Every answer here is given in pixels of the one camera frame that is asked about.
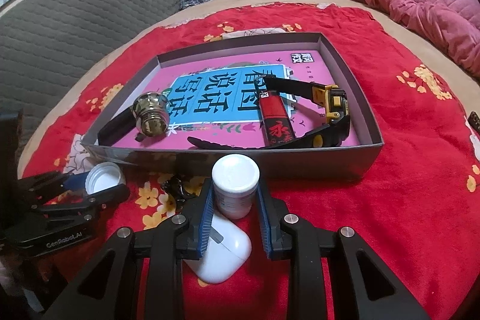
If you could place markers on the red lighter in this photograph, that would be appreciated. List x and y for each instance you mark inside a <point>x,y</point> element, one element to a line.
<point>276,124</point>

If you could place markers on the pink quilted duvet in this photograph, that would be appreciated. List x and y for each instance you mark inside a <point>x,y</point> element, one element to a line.
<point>452,26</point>

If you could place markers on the beige bed sheet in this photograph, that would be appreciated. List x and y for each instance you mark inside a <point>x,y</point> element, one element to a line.
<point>463,86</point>

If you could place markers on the white earbuds case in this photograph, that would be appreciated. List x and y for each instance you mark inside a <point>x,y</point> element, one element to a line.
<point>228,249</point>

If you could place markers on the pink and blue book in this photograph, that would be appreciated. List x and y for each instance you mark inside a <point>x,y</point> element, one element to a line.
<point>213,103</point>

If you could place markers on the red floral blanket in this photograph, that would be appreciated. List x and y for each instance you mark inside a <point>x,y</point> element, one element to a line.
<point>417,206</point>

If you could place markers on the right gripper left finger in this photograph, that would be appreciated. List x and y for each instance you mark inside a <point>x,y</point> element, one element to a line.
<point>140,269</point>

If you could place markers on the white plastic jar lid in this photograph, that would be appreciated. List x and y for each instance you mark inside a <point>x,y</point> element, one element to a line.
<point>102,177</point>

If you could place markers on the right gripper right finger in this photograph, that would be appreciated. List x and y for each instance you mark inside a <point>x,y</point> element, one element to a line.
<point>341,262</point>

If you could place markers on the grey quilted headboard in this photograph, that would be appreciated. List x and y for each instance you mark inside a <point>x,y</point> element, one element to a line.
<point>48,45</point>

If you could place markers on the grey cardboard box tray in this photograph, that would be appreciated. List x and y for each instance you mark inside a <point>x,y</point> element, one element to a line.
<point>344,161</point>

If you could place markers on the black rectangular lipstick case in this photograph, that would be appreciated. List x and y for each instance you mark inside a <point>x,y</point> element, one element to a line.
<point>117,128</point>

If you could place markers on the small white pill bottle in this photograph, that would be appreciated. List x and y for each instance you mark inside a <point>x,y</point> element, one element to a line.
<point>235,178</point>

